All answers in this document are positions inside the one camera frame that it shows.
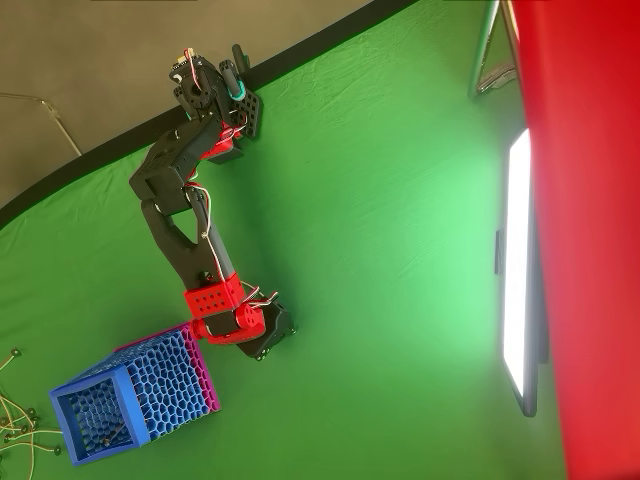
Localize blue and pink lattice basket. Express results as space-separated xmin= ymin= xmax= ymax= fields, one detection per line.
xmin=48 ymin=321 xmax=223 ymax=468

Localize green table cloth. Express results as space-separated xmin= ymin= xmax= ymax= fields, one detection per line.
xmin=0 ymin=0 xmax=569 ymax=480

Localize chrome tube stand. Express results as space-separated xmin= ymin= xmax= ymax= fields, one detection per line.
xmin=466 ymin=0 xmax=519 ymax=104

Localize red white servo wires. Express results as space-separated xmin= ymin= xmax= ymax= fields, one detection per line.
xmin=185 ymin=183 xmax=279 ymax=307

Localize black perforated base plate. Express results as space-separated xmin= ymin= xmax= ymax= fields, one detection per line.
xmin=231 ymin=89 xmax=264 ymax=143

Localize black clamp with cyan ring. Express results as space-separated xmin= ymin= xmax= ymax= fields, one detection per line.
xmin=219 ymin=43 xmax=252 ymax=102

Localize white floor cable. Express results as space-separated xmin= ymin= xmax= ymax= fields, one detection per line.
xmin=0 ymin=91 xmax=84 ymax=158

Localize red foreground mount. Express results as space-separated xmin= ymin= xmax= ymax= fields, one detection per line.
xmin=508 ymin=0 xmax=640 ymax=480

